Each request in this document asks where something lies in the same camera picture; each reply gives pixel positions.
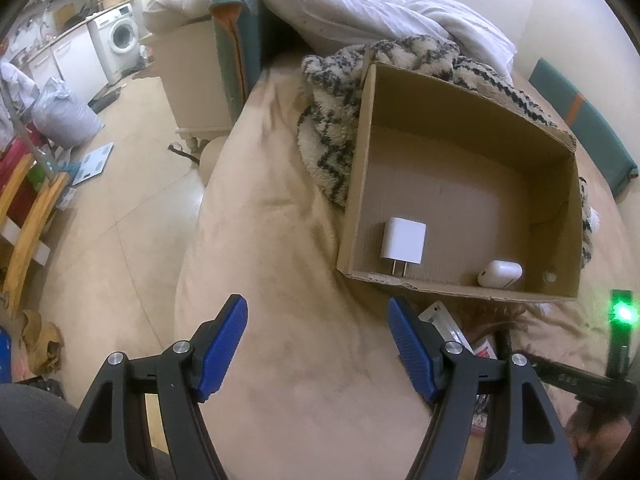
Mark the yellow wooden rack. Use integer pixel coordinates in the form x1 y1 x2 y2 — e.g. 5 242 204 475
0 152 71 313

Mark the bathroom scale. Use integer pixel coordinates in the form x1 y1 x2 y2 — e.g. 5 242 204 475
70 141 115 187

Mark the grey plastic bag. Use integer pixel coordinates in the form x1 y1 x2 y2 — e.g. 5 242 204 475
31 77 104 149

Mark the white kitchen cabinet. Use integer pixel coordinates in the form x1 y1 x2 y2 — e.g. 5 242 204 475
49 27 110 92

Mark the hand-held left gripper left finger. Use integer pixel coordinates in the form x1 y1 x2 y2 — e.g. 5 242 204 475
64 294 249 480

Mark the brown toothed object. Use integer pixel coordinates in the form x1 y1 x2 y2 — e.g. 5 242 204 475
470 304 528 346

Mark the white washing machine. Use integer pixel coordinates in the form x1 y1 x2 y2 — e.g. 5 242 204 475
91 3 142 86

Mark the beige bed sheet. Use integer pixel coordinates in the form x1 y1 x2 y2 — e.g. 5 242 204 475
172 67 640 480

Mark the black strap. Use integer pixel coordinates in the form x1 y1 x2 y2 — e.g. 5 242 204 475
167 143 202 164

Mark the white charger adapter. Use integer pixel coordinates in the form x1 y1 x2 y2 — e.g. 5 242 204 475
381 217 427 277

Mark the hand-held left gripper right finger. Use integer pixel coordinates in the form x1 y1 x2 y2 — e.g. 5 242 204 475
387 295 576 480

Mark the teal cushion with orange stripe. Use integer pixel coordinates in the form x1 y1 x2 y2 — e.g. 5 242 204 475
529 58 640 197

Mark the cardboard box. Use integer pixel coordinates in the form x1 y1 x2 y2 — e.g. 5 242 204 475
336 61 586 303

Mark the white clothes pile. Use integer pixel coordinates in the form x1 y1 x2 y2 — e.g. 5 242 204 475
0 61 42 113

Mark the black and cream patterned blanket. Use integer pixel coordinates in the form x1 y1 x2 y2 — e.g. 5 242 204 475
297 35 596 266

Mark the person's grey trouser leg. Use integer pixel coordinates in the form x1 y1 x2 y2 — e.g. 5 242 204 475
0 382 168 480

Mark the white duvet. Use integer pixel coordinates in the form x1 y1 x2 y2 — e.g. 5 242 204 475
144 0 518 86

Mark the white earbuds case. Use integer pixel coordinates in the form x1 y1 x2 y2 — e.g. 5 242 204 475
476 260 523 289

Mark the red bag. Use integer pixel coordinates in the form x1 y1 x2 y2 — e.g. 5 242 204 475
0 139 37 223

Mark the white bed frame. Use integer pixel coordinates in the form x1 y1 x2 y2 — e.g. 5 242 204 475
149 14 237 157

